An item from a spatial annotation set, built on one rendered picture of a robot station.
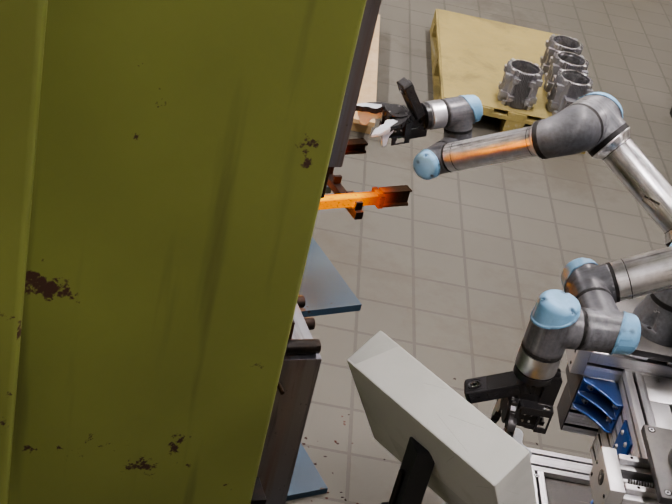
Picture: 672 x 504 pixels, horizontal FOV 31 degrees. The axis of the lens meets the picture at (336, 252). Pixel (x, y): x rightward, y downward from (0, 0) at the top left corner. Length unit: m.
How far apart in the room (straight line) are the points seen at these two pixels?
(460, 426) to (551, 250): 2.96
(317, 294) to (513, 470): 1.24
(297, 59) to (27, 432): 0.75
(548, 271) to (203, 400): 2.85
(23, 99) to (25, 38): 0.08
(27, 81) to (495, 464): 0.90
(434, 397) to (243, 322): 0.33
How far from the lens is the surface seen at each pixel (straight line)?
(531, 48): 6.33
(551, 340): 2.13
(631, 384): 3.00
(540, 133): 2.97
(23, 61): 1.53
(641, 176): 3.05
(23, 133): 1.58
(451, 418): 1.96
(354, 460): 3.62
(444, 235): 4.75
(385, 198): 2.99
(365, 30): 2.04
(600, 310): 2.18
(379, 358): 2.04
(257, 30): 1.68
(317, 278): 3.10
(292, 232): 1.87
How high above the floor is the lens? 2.40
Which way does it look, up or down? 32 degrees down
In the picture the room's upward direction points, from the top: 14 degrees clockwise
